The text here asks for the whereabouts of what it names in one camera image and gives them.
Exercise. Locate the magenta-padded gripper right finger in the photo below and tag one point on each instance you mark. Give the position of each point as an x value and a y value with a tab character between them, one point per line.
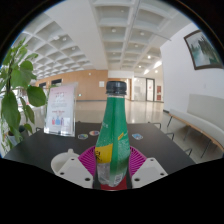
148	170

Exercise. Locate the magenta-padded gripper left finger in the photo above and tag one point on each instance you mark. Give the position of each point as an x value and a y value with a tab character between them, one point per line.
75	170

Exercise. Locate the green plastic drink bottle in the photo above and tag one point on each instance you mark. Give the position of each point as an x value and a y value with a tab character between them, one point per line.
113	133

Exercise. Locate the round green sticker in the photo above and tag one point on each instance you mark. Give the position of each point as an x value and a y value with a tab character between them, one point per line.
83	136

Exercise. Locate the blue sticker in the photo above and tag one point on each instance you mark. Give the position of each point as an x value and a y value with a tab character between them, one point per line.
137	136

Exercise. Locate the round reddish sticker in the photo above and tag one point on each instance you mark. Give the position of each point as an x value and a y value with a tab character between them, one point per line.
94	133

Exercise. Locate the clear acrylic sign stand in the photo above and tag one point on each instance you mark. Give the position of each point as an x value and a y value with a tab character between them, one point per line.
61	108

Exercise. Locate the long white bench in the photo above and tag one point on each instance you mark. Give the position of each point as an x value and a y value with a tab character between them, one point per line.
200	116

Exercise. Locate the potted green leafy plant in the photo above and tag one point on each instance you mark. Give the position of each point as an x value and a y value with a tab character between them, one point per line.
15	80

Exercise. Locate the framed landscape painting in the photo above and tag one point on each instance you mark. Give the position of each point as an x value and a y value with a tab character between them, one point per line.
201	50

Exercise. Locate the ceiling lights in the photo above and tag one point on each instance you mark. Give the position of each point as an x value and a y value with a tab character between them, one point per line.
113	30

